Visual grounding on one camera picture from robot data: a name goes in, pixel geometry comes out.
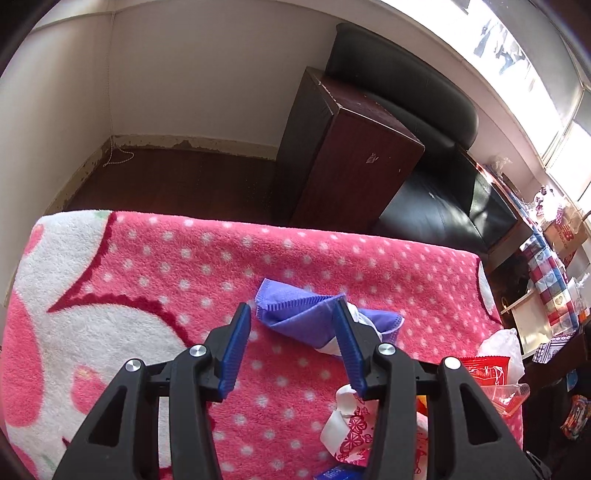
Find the clear pink plastic cup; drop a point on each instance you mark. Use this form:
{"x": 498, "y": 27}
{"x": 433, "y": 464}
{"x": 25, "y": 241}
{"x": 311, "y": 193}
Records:
{"x": 512, "y": 398}

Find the white plastic bag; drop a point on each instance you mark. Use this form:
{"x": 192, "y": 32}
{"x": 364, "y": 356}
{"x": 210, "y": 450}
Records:
{"x": 501, "y": 344}

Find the purple cloth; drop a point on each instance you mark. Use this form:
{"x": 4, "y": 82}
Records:
{"x": 300, "y": 316}

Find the hanging dark clothes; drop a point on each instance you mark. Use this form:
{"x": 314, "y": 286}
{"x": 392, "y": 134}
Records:
{"x": 505, "y": 48}

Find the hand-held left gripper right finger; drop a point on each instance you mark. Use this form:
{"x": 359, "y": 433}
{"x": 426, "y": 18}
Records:
{"x": 348, "y": 353}

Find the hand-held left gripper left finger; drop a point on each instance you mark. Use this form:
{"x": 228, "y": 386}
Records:
{"x": 235, "y": 353}

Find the red transparent wrapper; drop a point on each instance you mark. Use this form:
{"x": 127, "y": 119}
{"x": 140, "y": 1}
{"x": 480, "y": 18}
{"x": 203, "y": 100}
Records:
{"x": 485, "y": 369}

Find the window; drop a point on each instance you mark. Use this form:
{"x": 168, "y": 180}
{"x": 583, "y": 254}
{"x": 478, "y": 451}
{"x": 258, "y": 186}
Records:
{"x": 508, "y": 69}

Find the checkered tablecloth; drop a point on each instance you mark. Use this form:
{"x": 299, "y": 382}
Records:
{"x": 549, "y": 277}

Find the colourful patterned item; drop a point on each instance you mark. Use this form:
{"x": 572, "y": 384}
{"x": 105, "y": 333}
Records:
{"x": 577, "y": 417}

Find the blue small box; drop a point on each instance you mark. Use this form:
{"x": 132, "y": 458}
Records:
{"x": 339, "y": 474}

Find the black leather armchair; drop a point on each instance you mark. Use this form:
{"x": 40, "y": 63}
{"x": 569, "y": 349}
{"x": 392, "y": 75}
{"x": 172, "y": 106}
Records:
{"x": 429, "y": 207}

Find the cardboard box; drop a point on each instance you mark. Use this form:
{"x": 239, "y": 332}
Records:
{"x": 569, "y": 237}

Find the pink polka dot printed blanket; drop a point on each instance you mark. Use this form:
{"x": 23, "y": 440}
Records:
{"x": 184, "y": 277}

